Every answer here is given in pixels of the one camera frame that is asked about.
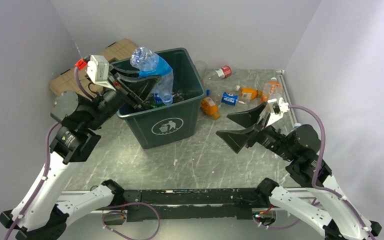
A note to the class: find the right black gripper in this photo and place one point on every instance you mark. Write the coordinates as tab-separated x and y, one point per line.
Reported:
234	139

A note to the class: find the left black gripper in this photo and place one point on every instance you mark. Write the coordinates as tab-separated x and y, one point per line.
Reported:
134	91

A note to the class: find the crushed clear blue label bottle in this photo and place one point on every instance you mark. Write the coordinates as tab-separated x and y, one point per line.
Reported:
150	64

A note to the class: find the orange juice bottle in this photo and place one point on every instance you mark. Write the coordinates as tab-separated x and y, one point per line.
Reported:
248	94

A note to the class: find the amber orange tea bottle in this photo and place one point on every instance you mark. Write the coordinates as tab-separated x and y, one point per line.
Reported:
210	108

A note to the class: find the large orange label bottle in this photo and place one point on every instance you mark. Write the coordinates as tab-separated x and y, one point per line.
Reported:
273	86

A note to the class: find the green plastic bottle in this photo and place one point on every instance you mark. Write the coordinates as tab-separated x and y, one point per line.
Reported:
152	103

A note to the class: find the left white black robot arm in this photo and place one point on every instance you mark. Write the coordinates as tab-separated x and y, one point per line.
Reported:
40	215

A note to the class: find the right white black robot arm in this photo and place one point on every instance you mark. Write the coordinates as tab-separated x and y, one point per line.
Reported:
303	149

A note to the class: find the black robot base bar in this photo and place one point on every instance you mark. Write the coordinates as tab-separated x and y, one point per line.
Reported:
181	204

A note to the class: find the dark green plastic bin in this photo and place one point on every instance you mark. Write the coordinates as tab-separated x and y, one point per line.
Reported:
175	122

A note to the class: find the clear bottle red label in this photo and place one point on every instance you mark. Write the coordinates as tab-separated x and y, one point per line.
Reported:
218	74

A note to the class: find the tan plastic toolbox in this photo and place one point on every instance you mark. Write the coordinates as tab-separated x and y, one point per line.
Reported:
120	50

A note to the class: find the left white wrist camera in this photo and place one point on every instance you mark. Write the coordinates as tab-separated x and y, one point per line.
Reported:
97	70

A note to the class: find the aluminium frame rail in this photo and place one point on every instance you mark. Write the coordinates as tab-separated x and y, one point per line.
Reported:
281	79

